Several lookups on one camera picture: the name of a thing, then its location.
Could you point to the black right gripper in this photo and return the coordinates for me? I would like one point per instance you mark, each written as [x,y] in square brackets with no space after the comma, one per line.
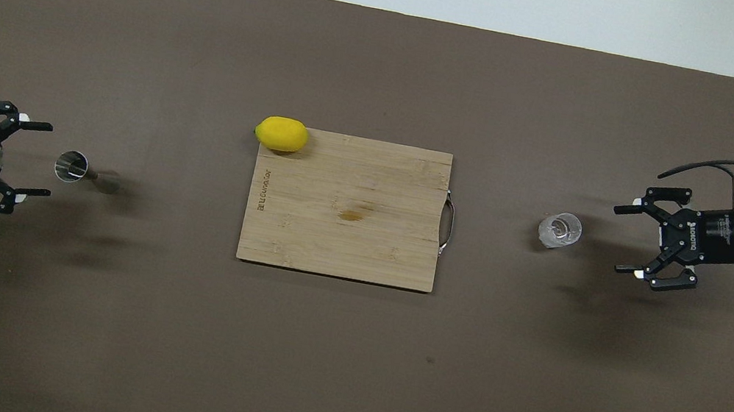
[713,234]

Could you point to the steel jigger cup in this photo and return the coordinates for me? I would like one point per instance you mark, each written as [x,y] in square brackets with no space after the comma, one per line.
[71,168]

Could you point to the yellow lemon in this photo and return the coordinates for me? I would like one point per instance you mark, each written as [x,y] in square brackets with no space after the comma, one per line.
[282,134]

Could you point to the bamboo cutting board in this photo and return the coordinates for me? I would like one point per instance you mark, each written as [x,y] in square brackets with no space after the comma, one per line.
[347,233]

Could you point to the brown table mat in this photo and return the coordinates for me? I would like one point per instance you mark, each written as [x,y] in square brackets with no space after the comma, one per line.
[338,380]

